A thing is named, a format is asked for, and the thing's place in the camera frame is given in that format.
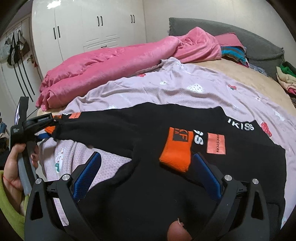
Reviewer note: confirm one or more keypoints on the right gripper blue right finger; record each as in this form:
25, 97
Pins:
208, 177

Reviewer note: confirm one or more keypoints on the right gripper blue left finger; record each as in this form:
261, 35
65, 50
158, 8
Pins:
83, 176

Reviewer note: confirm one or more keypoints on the person's left hand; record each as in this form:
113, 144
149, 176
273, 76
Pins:
12, 184

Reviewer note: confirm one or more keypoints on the person's right hand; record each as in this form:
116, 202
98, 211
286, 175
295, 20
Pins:
177, 232

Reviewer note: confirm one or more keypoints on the white glossy wardrobe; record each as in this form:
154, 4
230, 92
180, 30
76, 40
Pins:
62, 29

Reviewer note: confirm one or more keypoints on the beige mattress cover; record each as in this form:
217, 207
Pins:
265, 85

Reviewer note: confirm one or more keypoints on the green sleeve left forearm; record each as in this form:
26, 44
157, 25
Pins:
12, 222

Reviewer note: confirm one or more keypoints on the dark grey headboard cover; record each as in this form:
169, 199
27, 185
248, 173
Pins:
259, 51

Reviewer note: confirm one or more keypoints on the pink and teal pillow stack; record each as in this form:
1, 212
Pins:
232, 49

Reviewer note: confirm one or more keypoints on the black sweater with orange cuffs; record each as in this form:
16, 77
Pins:
159, 185

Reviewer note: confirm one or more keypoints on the lilac strawberry print bedsheet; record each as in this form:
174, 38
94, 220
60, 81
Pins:
188, 85

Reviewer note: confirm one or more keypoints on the pile of folded clothes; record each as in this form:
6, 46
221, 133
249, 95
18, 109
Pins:
285, 74

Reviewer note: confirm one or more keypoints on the pink plush blanket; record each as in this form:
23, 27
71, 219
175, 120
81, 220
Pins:
83, 72

